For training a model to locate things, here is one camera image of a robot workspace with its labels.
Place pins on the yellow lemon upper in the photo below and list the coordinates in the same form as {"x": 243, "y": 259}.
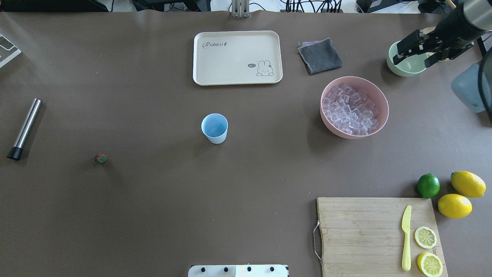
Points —
{"x": 468, "y": 184}

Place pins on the clear ice cubes pile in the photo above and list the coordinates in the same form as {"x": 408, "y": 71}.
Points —
{"x": 350, "y": 111}

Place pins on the green bowl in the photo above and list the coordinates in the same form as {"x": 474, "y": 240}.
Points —
{"x": 407, "y": 68}

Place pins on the grey folded cloth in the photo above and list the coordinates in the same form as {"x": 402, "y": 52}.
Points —
{"x": 320, "y": 56}

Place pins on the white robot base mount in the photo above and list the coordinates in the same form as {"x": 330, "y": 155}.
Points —
{"x": 248, "y": 270}

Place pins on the pink bowl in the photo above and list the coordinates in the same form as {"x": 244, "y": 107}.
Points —
{"x": 374, "y": 93}

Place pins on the red strawberry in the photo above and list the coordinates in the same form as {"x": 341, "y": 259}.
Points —
{"x": 101, "y": 158}

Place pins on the lemon half lower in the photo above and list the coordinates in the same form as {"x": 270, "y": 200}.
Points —
{"x": 430, "y": 265}

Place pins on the green lime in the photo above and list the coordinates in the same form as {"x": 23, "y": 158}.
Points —
{"x": 428, "y": 186}

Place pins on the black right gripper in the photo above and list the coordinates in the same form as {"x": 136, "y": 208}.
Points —
{"x": 452, "y": 26}

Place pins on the light blue plastic cup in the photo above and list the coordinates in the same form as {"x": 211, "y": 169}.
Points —
{"x": 215, "y": 127}

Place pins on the cream rabbit tray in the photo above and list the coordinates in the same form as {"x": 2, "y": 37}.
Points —
{"x": 237, "y": 58}

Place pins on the lemon half upper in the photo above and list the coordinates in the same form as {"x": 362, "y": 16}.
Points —
{"x": 425, "y": 237}

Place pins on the yellow plastic knife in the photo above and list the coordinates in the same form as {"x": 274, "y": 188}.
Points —
{"x": 406, "y": 228}

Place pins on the wooden cutting board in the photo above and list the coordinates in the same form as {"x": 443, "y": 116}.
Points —
{"x": 362, "y": 237}

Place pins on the yellow lemon lower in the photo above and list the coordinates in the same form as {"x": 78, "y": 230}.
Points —
{"x": 454, "y": 206}

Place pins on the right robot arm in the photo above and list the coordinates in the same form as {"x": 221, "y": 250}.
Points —
{"x": 472, "y": 19}

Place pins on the lemon half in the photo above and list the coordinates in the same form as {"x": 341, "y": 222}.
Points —
{"x": 425, "y": 237}
{"x": 430, "y": 265}

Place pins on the yellow lemon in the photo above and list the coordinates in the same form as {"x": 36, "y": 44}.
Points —
{"x": 454, "y": 206}
{"x": 468, "y": 184}

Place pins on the steel muddler black tip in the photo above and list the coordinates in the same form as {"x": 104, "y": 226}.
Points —
{"x": 17, "y": 149}

